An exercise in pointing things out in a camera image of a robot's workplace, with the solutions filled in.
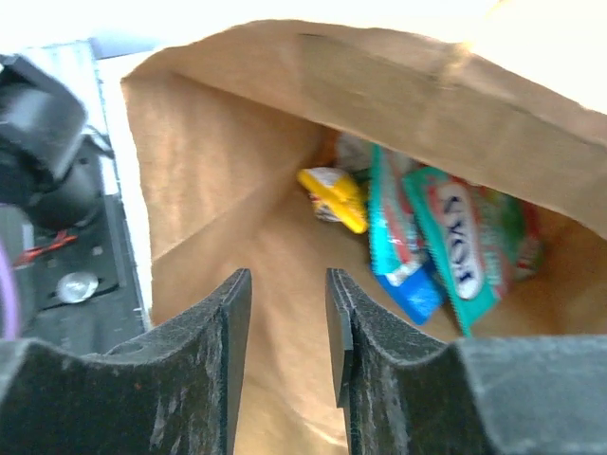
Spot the yellow candy packet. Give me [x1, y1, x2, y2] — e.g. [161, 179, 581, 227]
[297, 167, 369, 234]

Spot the green snack packet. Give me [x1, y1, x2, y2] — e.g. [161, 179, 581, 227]
[403, 167, 543, 337]

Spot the teal snack packet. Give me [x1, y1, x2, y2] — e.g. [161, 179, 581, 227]
[369, 144, 423, 284]

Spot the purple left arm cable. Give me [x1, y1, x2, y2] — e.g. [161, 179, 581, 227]
[0, 246, 24, 339]

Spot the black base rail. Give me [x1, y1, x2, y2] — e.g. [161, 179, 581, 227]
[0, 132, 148, 356]

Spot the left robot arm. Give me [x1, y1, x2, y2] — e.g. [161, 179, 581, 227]
[1, 55, 101, 231]

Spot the blue snack bar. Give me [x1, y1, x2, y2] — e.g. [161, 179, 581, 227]
[376, 263, 447, 325]

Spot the brown paper bag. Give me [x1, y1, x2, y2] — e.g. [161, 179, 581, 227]
[121, 1, 606, 454]

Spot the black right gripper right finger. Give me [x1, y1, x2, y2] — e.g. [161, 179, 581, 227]
[325, 268, 606, 454]

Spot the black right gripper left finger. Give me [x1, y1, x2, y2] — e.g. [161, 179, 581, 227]
[1, 268, 251, 454]

